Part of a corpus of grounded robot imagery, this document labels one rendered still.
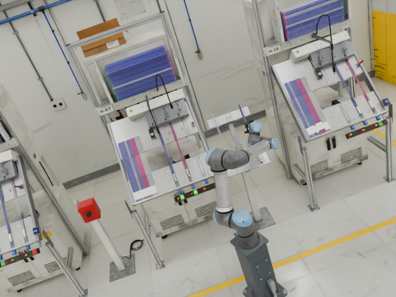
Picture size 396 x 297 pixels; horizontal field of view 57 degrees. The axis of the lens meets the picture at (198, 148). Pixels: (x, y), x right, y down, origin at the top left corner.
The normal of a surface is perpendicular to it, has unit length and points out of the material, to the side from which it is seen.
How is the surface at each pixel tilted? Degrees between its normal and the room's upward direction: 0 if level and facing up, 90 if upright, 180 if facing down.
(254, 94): 90
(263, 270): 90
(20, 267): 90
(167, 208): 90
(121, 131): 46
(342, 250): 0
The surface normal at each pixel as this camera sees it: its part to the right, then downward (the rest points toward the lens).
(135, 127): -0.05, -0.25
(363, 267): -0.28, -0.83
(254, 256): 0.51, 0.31
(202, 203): 0.20, 0.45
